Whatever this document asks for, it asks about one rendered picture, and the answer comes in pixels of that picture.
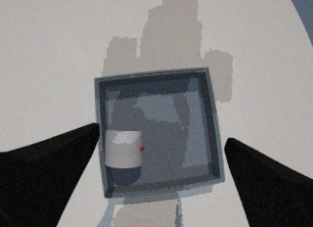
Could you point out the dark grey square tray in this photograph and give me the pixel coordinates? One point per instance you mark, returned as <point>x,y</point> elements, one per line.
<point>176,110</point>

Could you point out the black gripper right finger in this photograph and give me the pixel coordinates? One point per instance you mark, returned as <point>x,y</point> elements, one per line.
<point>272,194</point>

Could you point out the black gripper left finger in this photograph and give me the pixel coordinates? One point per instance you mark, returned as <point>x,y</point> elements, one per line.
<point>36,181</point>

